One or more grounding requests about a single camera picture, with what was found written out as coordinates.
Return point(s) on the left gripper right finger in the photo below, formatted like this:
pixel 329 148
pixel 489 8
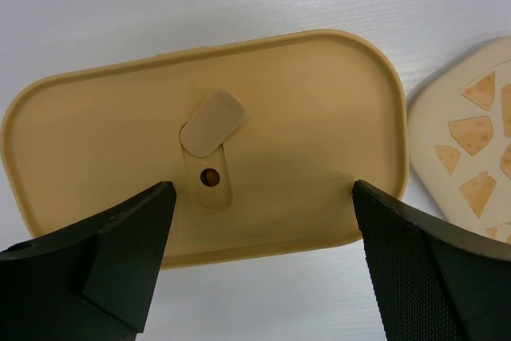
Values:
pixel 432 280

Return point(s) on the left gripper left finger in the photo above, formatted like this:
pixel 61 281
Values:
pixel 92 280

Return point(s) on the patterned beige lunch box lid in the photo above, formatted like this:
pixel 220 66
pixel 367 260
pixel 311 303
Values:
pixel 459 141

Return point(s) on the orange lunch box lid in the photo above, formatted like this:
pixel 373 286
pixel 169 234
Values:
pixel 262 140

